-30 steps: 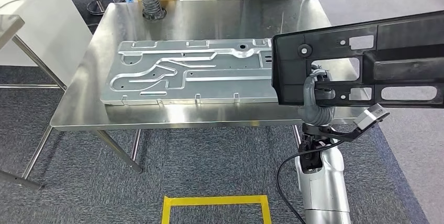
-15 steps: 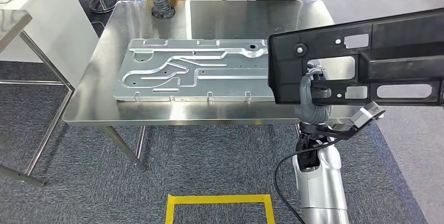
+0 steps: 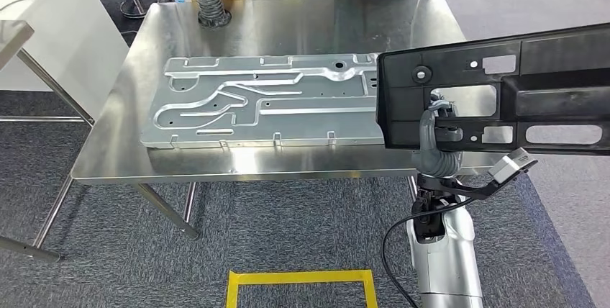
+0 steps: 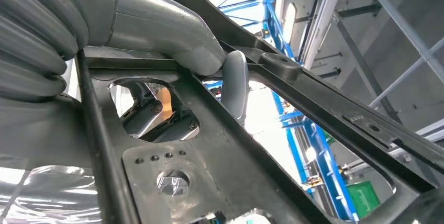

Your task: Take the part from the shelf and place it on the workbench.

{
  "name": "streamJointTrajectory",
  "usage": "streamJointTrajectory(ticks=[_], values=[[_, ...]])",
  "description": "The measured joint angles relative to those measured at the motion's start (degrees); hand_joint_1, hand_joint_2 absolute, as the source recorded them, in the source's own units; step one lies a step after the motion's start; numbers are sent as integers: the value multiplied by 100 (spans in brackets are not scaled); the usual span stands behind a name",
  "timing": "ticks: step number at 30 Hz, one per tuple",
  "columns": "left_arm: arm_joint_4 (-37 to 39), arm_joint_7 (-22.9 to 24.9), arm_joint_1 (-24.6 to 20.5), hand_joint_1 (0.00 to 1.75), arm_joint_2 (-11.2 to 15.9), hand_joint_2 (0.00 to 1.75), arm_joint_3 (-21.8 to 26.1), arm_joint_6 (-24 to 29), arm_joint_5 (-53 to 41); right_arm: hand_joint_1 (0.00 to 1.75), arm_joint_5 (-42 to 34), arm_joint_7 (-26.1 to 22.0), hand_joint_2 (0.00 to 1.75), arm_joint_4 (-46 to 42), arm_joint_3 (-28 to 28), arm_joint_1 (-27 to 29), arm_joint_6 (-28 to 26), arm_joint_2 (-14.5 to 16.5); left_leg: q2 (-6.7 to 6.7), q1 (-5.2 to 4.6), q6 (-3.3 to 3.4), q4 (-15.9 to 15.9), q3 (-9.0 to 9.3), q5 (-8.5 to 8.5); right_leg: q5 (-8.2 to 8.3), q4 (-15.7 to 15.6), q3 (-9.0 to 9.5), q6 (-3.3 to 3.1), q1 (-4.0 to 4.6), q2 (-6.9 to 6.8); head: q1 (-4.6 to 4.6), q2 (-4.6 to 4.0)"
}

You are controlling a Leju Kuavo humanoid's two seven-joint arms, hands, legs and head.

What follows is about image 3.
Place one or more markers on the stamped sheet metal panel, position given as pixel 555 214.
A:
pixel 286 101

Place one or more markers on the black plastic panel part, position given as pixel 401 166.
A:
pixel 548 86

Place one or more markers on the stainless steel workbench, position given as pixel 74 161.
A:
pixel 286 24

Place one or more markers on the white cabinet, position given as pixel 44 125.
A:
pixel 62 24

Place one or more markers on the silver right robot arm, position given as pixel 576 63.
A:
pixel 448 258

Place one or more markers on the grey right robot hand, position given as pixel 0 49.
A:
pixel 428 134

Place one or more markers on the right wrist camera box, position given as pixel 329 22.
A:
pixel 510 165

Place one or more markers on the stainless steel side table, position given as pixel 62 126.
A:
pixel 12 39

